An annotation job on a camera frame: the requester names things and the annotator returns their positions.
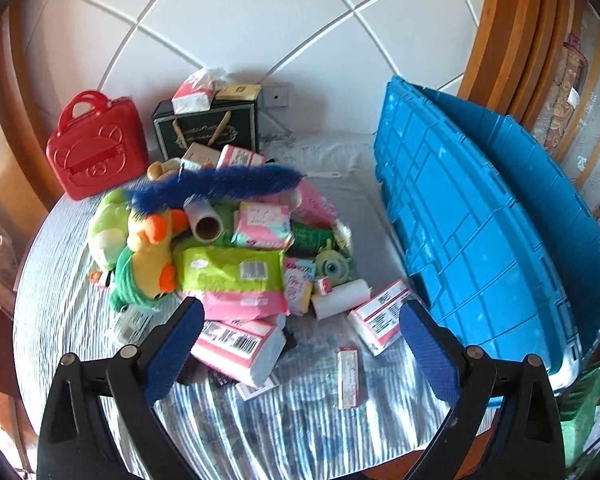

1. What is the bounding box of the cardboard tube roll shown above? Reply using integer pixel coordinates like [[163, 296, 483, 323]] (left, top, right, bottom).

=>
[[183, 196, 224, 244]]

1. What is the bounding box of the gold small box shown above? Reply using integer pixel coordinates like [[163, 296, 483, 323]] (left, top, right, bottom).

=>
[[215, 84, 262, 101]]

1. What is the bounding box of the green one-eyed monster plush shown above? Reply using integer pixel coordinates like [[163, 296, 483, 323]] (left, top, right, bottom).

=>
[[314, 240, 351, 286]]

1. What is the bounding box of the small red white box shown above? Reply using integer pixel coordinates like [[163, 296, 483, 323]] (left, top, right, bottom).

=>
[[313, 276, 332, 296]]

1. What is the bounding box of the black gift box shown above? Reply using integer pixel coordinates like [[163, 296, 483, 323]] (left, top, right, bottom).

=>
[[151, 100, 260, 159]]

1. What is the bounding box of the light green plush toy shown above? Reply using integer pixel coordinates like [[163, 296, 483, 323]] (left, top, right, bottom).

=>
[[87, 188, 131, 272]]

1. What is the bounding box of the pink floral tissue pack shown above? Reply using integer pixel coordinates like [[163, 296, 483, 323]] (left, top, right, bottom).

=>
[[279, 179, 338, 228]]

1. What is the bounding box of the blue plastic storage crate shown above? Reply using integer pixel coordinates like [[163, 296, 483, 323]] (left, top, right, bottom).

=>
[[374, 77, 600, 391]]

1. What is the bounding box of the red white tissue packet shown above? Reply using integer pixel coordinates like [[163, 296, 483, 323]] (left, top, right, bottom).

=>
[[171, 68, 225, 114]]

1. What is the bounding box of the white foil pouch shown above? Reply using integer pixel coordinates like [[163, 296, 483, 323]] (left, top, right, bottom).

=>
[[108, 306, 155, 346]]

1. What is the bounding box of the rolled patterned carpet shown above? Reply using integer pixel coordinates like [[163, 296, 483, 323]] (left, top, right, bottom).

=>
[[531, 34, 588, 155]]

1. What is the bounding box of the red plastic toy suitcase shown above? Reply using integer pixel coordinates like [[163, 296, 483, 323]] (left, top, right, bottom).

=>
[[46, 90, 149, 200]]

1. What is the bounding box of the yellow green duck plush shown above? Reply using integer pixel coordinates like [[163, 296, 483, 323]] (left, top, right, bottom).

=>
[[109, 209, 189, 312]]

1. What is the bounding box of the blue fuzzy duster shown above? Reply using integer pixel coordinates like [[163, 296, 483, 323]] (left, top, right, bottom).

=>
[[125, 164, 304, 217]]

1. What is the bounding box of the wall socket plate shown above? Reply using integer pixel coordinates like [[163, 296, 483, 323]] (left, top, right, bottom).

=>
[[259, 84, 289, 110]]

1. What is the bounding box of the green pink sanitary pad pack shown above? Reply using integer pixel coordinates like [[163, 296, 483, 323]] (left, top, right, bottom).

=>
[[174, 246, 289, 322]]

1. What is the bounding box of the Kotex mini pad pack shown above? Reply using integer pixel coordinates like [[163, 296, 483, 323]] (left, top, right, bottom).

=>
[[284, 257, 316, 316]]

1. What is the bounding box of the white paper roll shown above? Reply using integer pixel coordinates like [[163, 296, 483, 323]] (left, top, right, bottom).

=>
[[311, 278, 372, 320]]

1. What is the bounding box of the dark green can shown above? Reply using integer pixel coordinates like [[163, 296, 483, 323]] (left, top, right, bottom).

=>
[[287, 222, 336, 258]]

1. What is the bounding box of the red white medicine box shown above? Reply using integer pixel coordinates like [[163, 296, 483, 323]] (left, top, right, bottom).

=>
[[88, 270, 111, 288]]

